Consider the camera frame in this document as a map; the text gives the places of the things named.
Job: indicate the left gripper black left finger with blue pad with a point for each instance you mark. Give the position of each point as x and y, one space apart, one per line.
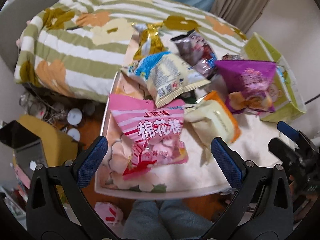
57 208

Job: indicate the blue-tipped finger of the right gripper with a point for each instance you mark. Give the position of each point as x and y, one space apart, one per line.
298 137

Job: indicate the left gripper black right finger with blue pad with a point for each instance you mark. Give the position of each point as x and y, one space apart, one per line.
262 206

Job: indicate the purple snack bag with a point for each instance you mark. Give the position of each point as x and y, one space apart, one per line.
247 83

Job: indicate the cream orange snack bag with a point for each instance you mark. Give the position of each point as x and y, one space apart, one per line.
210 118

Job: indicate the pink marshmallow bag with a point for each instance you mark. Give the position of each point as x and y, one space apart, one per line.
154 132

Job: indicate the grey cartoon snack bag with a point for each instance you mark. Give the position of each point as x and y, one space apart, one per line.
197 52

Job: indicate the cream blue snack bag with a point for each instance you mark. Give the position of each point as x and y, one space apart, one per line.
165 75

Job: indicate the gold foil snack bag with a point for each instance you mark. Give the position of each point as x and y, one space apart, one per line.
149 39

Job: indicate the red black striped snack bag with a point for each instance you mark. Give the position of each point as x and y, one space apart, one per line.
232 57

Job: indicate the white floral tray table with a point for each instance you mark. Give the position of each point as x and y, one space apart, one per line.
195 178

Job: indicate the green cardboard box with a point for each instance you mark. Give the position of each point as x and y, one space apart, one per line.
287 100

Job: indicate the yellow box on floor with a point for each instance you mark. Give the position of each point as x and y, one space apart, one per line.
45 145

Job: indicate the white round lid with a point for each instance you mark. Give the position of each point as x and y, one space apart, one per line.
74 133
74 116

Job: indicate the right beige curtain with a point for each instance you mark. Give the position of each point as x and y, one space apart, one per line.
240 13

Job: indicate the green floral striped blanket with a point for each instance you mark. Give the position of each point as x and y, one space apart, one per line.
75 47

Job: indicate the grey headboard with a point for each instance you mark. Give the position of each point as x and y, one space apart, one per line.
14 15

